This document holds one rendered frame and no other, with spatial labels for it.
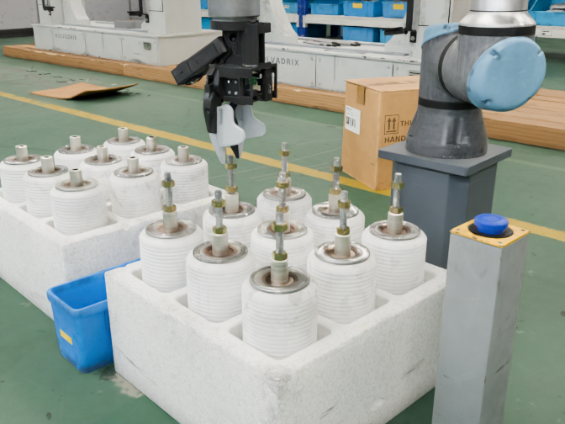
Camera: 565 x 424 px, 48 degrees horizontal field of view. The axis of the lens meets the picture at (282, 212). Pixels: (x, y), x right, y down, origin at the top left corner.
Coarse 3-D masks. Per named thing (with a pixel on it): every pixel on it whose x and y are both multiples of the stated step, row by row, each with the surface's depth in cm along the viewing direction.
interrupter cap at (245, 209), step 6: (240, 204) 105; (246, 204) 105; (252, 204) 104; (210, 210) 102; (240, 210) 103; (246, 210) 102; (252, 210) 102; (228, 216) 99; (234, 216) 99; (240, 216) 99; (246, 216) 100
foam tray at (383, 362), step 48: (144, 288) 93; (432, 288) 93; (144, 336) 93; (192, 336) 83; (240, 336) 84; (336, 336) 80; (384, 336) 85; (432, 336) 95; (144, 384) 97; (192, 384) 86; (240, 384) 77; (288, 384) 73; (336, 384) 80; (384, 384) 88; (432, 384) 99
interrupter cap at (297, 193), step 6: (264, 192) 110; (270, 192) 111; (276, 192) 111; (294, 192) 111; (300, 192) 111; (270, 198) 108; (276, 198) 108; (288, 198) 108; (294, 198) 107; (300, 198) 108
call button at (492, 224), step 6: (480, 216) 78; (486, 216) 78; (492, 216) 78; (498, 216) 78; (474, 222) 78; (480, 222) 76; (486, 222) 76; (492, 222) 76; (498, 222) 76; (504, 222) 76; (480, 228) 77; (486, 228) 76; (492, 228) 76; (498, 228) 76; (504, 228) 76; (492, 234) 76; (498, 234) 76
